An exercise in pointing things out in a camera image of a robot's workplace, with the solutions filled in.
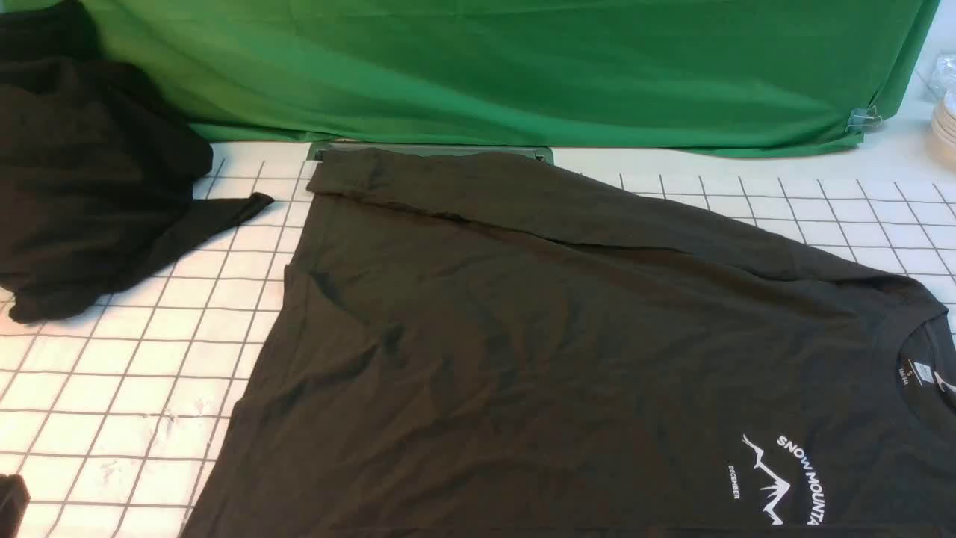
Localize gray long-sleeved shirt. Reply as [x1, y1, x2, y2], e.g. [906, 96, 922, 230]
[182, 149, 955, 537]

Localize green backdrop cloth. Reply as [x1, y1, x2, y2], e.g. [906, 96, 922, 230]
[78, 1, 939, 159]

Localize pile of black clothes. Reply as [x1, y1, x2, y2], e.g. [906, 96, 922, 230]
[1, 1, 273, 324]

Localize white grid table mat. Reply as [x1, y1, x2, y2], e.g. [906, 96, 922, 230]
[1, 150, 954, 537]

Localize blue binder clip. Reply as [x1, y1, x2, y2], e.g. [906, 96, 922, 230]
[846, 106, 884, 134]

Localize stack of white plates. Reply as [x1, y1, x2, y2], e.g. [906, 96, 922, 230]
[928, 90, 955, 171]

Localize clear plastic bag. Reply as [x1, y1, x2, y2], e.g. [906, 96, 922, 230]
[928, 51, 955, 101]

